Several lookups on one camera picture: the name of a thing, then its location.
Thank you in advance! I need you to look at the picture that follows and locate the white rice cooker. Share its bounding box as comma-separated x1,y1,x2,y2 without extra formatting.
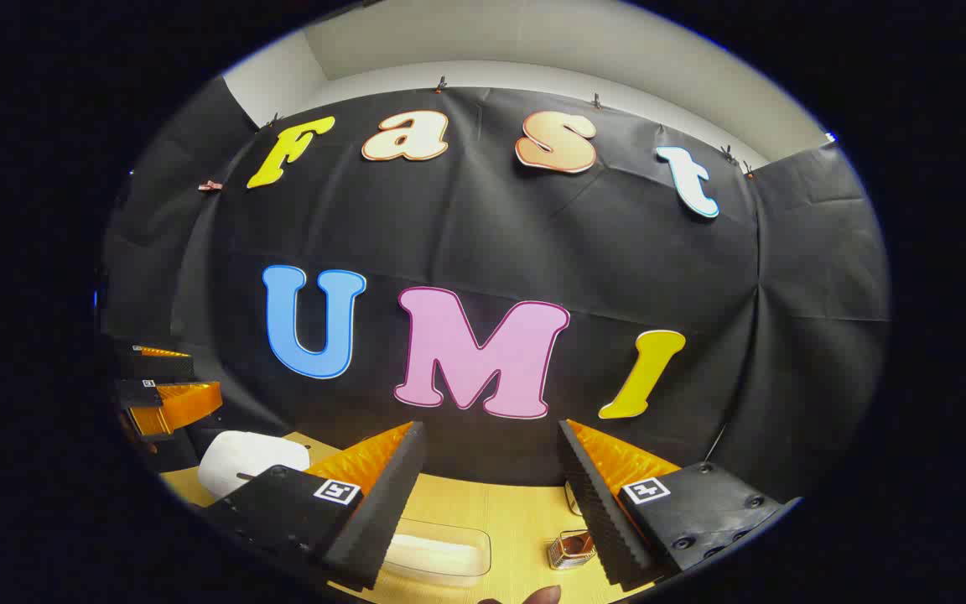
197,430,311,502

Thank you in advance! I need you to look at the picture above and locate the clear plastic rice container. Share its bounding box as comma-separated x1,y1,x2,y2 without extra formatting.
381,518,493,588

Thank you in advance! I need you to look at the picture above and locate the metal wire chopstick holder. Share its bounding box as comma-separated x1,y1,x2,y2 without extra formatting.
548,530,597,571

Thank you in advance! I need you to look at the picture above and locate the black backdrop cloth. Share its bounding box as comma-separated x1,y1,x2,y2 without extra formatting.
101,75,893,504

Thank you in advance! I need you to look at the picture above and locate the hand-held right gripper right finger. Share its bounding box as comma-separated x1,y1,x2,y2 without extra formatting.
558,419,802,588

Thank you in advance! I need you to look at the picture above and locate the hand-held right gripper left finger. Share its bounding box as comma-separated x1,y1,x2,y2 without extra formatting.
198,421,428,591

